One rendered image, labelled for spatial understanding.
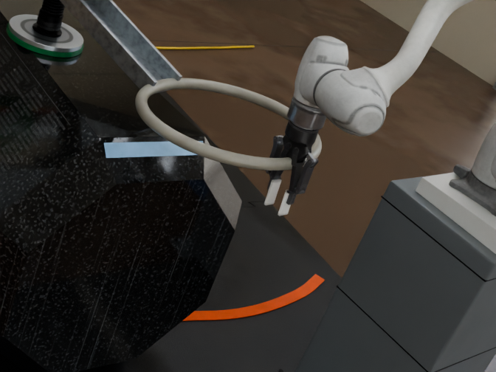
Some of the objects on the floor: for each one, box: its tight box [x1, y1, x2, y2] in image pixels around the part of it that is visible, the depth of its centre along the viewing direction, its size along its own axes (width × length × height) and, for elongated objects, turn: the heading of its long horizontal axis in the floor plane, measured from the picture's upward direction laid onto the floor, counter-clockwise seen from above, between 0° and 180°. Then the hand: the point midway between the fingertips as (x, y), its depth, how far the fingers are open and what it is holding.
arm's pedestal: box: [278, 173, 496, 372], centre depth 269 cm, size 50×50×80 cm
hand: (279, 198), depth 210 cm, fingers closed on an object, 4 cm apart
